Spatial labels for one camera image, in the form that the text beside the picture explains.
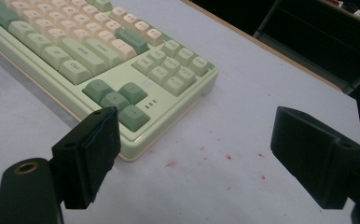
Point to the white table cover board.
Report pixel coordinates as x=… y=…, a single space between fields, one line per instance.
x=231 y=124

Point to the dark metal frame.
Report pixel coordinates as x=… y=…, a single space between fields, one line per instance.
x=268 y=17

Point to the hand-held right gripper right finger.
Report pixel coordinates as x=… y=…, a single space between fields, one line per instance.
x=311 y=155

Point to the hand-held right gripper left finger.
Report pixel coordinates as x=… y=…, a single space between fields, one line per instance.
x=85 y=155

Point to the cream and green keyboard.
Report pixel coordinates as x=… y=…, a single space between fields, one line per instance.
x=75 y=56

